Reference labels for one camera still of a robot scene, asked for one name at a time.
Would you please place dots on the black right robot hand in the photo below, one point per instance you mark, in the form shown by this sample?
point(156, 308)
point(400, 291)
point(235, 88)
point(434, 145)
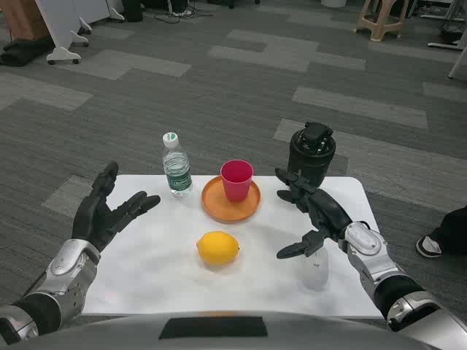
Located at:
point(328, 211)

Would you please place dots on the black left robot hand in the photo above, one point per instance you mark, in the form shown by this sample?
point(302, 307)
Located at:
point(91, 218)

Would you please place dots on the yellow lemon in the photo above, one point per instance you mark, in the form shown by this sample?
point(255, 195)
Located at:
point(218, 248)

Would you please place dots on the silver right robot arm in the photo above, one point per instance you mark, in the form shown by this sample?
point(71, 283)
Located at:
point(368, 251)

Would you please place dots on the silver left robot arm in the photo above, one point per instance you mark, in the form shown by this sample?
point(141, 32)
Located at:
point(69, 262)

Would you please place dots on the black portable blender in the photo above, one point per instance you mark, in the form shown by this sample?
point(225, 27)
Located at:
point(310, 156)

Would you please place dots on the pink plastic cup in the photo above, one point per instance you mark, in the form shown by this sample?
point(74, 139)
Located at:
point(236, 184)

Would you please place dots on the clear plastic water bottle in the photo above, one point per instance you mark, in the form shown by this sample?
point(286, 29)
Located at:
point(178, 171)

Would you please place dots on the white and black sneaker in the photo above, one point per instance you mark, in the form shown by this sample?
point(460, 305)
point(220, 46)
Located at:
point(427, 247)

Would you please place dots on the orange round plate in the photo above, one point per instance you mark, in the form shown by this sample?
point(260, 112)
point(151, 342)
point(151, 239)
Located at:
point(215, 206)

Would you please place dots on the black trouser leg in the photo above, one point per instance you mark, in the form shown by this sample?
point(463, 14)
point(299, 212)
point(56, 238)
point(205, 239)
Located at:
point(454, 226)

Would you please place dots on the white rolling partition stand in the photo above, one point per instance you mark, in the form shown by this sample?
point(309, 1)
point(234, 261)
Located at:
point(62, 22)

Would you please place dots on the beige plastic stool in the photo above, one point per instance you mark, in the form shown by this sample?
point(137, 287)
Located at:
point(383, 20)

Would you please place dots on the wooden cabinet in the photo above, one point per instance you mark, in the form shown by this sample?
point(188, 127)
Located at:
point(22, 16)

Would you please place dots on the white desk frame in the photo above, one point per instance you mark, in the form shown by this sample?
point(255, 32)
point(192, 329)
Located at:
point(458, 54)

